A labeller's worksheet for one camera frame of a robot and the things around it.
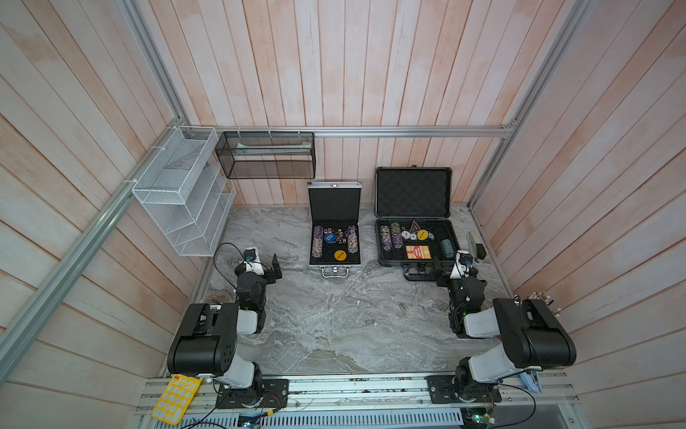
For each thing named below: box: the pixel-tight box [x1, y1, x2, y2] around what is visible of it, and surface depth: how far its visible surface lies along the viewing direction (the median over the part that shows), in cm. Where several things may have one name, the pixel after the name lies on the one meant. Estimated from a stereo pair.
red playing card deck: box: [405, 244, 432, 260], surface depth 103 cm
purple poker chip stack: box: [390, 221, 403, 250], surface depth 108 cm
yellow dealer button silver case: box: [333, 249, 348, 262], surface depth 106 cm
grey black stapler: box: [466, 230, 487, 265], surface depth 103 cm
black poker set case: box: [373, 165, 461, 282], surface depth 112 cm
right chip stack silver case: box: [344, 225, 359, 254], surface depth 106 cm
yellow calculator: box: [151, 374, 204, 427], surface depth 73 cm
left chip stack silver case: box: [312, 225, 325, 259], surface depth 106 cm
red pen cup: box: [527, 291, 562, 318], surface depth 75 cm
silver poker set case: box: [307, 181, 363, 279], surface depth 104 cm
